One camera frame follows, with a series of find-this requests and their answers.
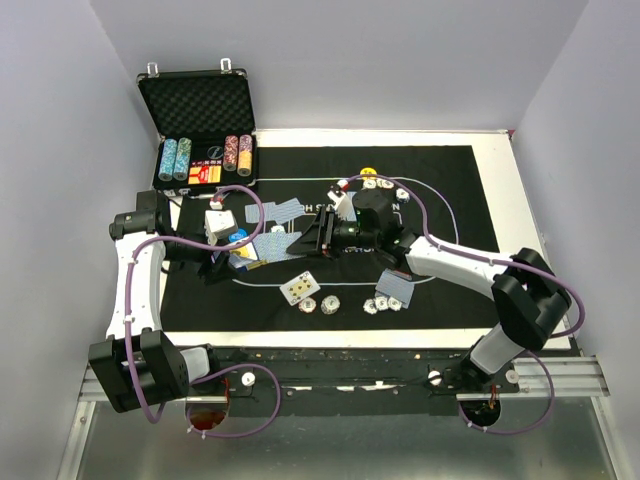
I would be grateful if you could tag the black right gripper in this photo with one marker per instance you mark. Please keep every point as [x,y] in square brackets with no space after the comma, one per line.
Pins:
[318,240]

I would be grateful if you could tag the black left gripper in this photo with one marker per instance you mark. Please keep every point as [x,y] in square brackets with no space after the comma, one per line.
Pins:
[218,271]

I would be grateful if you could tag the blue playing card box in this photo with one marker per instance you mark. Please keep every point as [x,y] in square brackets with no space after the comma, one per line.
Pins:
[245,258]

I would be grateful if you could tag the blue small blind button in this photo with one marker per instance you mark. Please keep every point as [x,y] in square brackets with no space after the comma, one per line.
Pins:
[239,235]

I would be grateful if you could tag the red triangular dealer button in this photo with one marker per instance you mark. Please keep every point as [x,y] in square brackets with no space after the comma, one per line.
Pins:
[402,275]

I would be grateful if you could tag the blue backed card fan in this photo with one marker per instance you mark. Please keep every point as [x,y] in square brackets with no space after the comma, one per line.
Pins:
[272,247]

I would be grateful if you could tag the blue backed card bottom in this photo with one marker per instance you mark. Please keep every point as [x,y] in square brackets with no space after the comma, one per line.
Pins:
[401,292]

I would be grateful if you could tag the blue backed card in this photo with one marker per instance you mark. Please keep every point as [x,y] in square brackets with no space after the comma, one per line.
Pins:
[252,212]
[401,292]

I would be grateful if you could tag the blue poker chip stack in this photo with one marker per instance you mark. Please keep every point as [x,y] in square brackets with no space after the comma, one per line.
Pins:
[378,304]

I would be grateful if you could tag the grey poker chip stack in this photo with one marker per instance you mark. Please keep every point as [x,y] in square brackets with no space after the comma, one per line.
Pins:
[330,305]

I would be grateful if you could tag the face up spade card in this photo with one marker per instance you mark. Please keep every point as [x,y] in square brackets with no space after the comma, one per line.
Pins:
[299,288]

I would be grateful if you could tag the red poker chip stack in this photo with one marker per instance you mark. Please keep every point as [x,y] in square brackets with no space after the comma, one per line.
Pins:
[307,305]

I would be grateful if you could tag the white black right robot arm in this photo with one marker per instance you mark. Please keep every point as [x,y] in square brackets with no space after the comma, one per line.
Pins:
[529,301]

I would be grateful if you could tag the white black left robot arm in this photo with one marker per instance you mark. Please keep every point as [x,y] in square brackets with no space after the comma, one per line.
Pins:
[137,362]

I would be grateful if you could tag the black poker table mat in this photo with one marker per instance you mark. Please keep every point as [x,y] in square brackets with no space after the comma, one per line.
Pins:
[450,200]

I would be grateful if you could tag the card deck in case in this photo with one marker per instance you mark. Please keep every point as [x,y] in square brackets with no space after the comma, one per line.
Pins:
[205,172]

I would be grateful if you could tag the green chip row in case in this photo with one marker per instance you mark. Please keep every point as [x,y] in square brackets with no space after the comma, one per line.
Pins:
[182,159]

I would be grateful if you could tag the orange chip row in case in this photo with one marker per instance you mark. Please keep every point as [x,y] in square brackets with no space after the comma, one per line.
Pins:
[245,155]

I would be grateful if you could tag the black aluminium poker case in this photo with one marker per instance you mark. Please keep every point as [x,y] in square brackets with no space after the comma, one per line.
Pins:
[205,106]

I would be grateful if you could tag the blue chip row in case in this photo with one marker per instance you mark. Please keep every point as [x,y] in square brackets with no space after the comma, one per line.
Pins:
[167,160]

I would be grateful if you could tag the red chip row in case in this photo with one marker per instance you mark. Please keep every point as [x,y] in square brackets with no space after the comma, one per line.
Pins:
[230,153]

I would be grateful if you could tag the white table board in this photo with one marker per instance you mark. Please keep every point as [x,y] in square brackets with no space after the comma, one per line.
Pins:
[513,221]

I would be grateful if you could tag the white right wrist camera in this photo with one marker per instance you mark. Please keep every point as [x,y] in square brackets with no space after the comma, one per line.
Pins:
[341,201]

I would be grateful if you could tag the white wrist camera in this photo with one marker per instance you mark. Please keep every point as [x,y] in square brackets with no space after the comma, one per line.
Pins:
[219,225]
[341,201]

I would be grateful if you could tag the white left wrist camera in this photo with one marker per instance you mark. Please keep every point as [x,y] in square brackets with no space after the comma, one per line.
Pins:
[219,225]

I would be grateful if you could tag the aluminium rail frame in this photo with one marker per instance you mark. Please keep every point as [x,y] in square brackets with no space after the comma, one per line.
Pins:
[552,428]

